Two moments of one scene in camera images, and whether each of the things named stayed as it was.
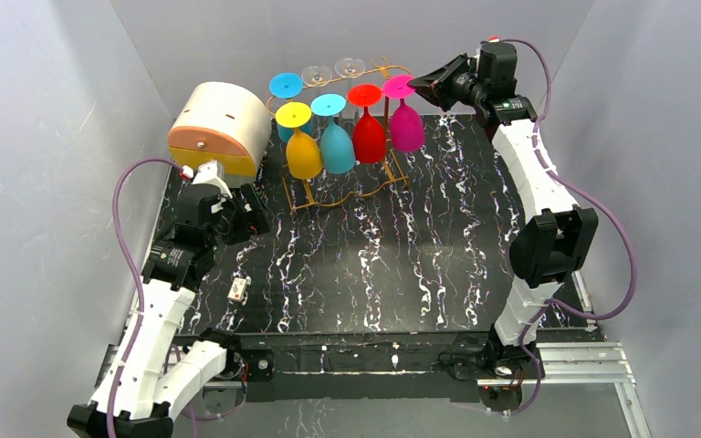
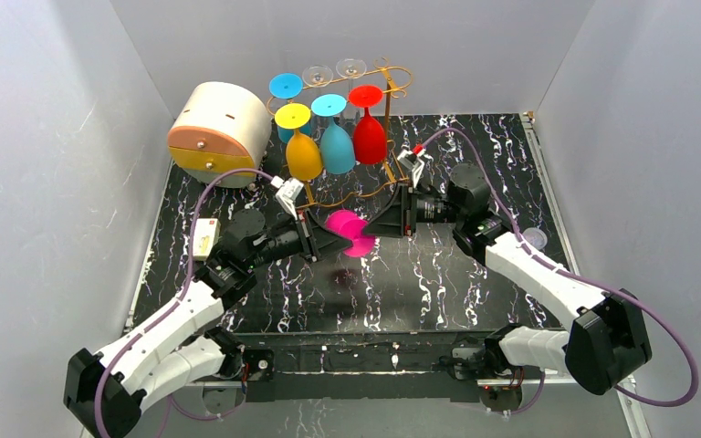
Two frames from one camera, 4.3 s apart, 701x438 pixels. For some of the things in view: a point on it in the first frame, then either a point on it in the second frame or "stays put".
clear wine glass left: x=317 y=76 stays put
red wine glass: x=368 y=137 stays put
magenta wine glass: x=407 y=130 -> x=348 y=224
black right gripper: x=449 y=85 -> x=409 y=212
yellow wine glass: x=303 y=160 stays put
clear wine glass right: x=350 y=67 stays put
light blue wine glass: x=337 y=153 stays put
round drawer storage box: x=225 y=123 stays put
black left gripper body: x=240 y=214 -> x=310 y=238
